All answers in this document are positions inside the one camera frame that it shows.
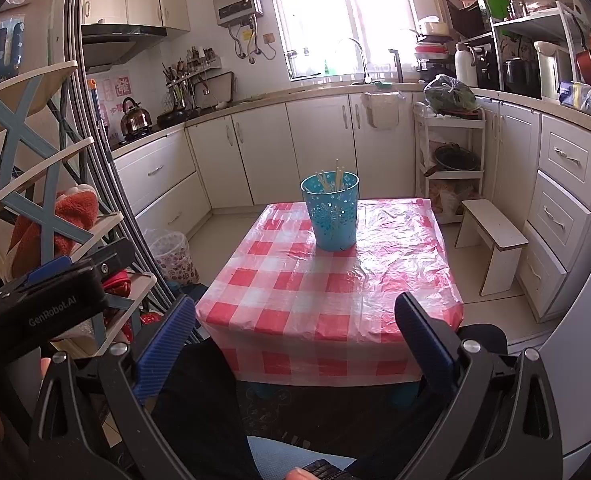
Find steel kettle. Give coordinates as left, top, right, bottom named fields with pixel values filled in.
left=120, top=97, right=154, bottom=136

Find white wooden stool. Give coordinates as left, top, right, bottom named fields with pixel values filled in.
left=454, top=199, right=529, bottom=297

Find person's left leg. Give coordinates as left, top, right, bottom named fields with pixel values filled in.
left=150, top=335, right=261, bottom=480

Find hanging white bin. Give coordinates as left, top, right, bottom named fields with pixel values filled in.
left=363, top=91, right=405, bottom=131

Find bundle of wooden chopsticks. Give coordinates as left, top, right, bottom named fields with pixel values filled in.
left=313, top=159, right=349, bottom=193

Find wall utensil rack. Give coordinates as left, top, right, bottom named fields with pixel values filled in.
left=162, top=47, right=224, bottom=111

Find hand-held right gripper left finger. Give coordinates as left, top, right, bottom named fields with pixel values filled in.
left=28, top=294, right=199, bottom=480

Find black pot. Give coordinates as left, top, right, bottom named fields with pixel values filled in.
left=503, top=57, right=541, bottom=97

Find cream drawer cabinet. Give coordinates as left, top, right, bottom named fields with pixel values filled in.
left=475, top=95, right=591, bottom=323

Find person's right hand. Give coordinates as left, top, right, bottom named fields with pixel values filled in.
left=288, top=466, right=346, bottom=480

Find blue plastic holder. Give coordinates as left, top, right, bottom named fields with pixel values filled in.
left=0, top=15, right=26, bottom=86

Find chrome faucet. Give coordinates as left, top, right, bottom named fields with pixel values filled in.
left=348, top=37, right=371, bottom=85

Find blue and silver packet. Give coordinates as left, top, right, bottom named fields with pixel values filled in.
left=558, top=80, right=591, bottom=126

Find blue perforated plastic basket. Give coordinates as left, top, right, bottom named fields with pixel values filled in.
left=300, top=171, right=360, bottom=252

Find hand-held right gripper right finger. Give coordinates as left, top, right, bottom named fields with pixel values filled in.
left=394, top=291, right=563, bottom=480

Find floral trash bin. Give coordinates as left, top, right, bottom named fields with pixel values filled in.
left=146, top=230, right=200, bottom=286

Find grey sliding door frame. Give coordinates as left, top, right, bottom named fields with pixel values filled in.
left=58, top=0, right=186, bottom=311

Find light blue cloth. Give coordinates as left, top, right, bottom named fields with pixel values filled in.
left=248, top=435, right=356, bottom=480

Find black wok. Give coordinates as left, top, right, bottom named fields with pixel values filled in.
left=156, top=107, right=189, bottom=128

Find orange plush slipper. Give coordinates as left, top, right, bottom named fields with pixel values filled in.
left=10, top=185, right=100, bottom=276

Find black microwave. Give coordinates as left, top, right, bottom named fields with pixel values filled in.
left=445, top=0, right=491, bottom=41

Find range hood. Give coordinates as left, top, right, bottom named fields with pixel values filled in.
left=82, top=24, right=168, bottom=73

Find broom handle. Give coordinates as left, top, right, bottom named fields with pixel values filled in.
left=88, top=79, right=114, bottom=153

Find white thermos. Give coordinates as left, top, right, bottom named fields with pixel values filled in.
left=454, top=42, right=479, bottom=88

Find bag of greens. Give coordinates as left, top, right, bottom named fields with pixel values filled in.
left=424, top=74, right=480, bottom=113

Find leaning dark-rimmed tray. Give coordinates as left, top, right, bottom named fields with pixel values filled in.
left=196, top=71, right=235, bottom=106

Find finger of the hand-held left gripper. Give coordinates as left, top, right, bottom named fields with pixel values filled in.
left=73, top=237, right=136, bottom=286
left=26, top=255, right=74, bottom=288

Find cream kitchen base cabinets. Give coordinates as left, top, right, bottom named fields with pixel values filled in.
left=110, top=91, right=426, bottom=241

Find beige and blue shelf rack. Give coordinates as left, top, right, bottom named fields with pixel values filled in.
left=0, top=60, right=159, bottom=356

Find white counter shelf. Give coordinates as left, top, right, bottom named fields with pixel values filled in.
left=490, top=0, right=583, bottom=101

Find red checked tablecloth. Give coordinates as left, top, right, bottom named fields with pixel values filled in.
left=196, top=199, right=465, bottom=388

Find stacked dishes and pans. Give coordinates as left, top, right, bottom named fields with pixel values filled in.
left=414, top=16, right=459, bottom=83

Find white jug appliance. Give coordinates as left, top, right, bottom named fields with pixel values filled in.
left=534, top=41, right=576, bottom=103

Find black pan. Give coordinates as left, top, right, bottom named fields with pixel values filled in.
left=433, top=144, right=480, bottom=172

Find white trolley rack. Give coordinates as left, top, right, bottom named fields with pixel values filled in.
left=414, top=102, right=487, bottom=225

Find kitchen window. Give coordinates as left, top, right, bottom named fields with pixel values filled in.
left=266, top=0, right=426, bottom=81

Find red paper wall decoration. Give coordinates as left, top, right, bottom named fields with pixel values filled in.
left=98, top=74, right=131, bottom=141

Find red fabric item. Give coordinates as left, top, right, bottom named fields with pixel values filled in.
left=103, top=270, right=136, bottom=296

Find red frying pan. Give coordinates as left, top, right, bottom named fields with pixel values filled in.
left=573, top=10, right=591, bottom=88

